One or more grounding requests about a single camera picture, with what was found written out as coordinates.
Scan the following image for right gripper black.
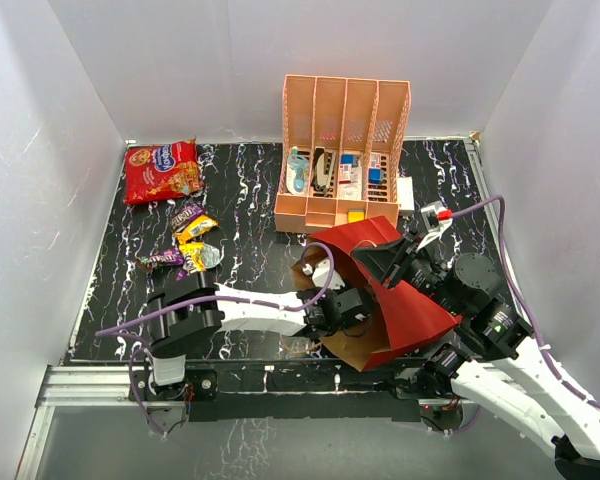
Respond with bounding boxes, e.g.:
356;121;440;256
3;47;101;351
350;227;464;316

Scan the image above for red paper bag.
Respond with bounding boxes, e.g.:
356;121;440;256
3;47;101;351
307;216;460;372

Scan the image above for silver foil snack packet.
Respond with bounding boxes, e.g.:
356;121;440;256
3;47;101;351
200;243;223;270

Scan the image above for yellow snack packet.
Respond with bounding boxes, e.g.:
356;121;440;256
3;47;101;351
175;214;218;245
179;242;206;274

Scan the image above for purple brown candy packet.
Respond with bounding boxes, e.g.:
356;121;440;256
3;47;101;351
170;203;205;235

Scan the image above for red cookie snack bag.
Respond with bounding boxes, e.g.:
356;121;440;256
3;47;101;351
124;139;204;205

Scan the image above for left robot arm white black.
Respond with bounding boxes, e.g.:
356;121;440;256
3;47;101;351
147;273;376;399

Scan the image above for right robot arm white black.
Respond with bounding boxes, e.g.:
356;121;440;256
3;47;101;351
352;235;600;479

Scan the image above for yellow sticky notes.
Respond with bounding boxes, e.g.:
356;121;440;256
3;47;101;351
347;209;365;223

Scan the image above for white box beside organizer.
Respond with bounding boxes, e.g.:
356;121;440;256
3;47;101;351
396;177;415;218

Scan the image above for blue eraser block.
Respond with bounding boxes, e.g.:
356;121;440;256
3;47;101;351
368;168;384;185

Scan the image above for white red card box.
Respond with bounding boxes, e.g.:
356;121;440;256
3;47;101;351
338;153;362;186

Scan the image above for black stapler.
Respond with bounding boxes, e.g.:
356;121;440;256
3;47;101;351
312;147;336;196

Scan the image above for blue tape dispenser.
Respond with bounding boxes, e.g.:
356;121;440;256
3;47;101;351
285;146;310;195

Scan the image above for pink desk organizer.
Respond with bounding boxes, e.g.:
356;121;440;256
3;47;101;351
274;75;411;234

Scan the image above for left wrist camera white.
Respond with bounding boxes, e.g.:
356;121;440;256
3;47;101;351
302;258;345;291

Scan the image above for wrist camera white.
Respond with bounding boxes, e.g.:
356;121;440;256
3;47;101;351
418;200;453;250
302;258;345;291

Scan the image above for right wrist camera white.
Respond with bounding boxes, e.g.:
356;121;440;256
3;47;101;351
418;200;453;250

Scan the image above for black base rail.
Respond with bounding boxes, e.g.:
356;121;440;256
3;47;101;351
133;358;477;431

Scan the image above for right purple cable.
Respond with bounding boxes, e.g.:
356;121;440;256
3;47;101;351
449;194;600;421

